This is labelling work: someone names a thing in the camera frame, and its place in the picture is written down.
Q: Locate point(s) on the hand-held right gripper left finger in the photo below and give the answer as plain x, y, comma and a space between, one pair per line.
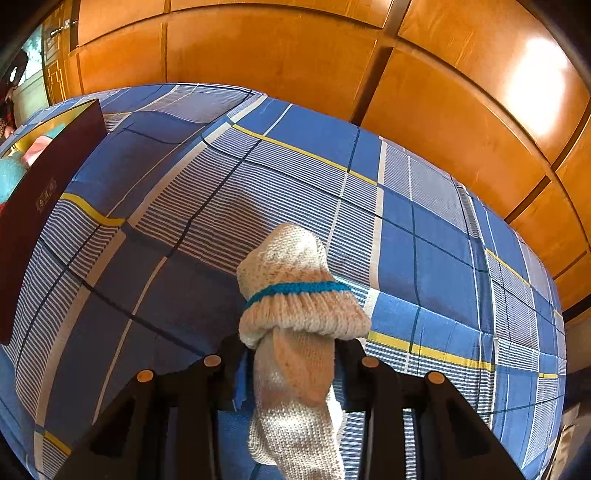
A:
240, 383

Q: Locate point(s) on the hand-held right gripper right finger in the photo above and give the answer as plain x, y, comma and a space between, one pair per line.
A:
353, 374

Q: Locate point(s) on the white knitted sock blue stripe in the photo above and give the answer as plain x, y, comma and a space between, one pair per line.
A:
286, 300

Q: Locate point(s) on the dark red gold-lined box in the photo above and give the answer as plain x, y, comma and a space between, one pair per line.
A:
46, 221

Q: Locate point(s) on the blue plush elephant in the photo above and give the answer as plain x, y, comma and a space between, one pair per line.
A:
11, 177

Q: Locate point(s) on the blue plaid bedsheet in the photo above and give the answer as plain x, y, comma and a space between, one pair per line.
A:
415, 258

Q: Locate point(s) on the wooden door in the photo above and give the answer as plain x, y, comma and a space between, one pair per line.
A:
57, 69

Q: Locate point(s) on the glass window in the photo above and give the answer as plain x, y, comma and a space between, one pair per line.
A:
33, 55

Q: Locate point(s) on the metal door latch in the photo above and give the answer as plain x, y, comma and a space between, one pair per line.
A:
64, 26

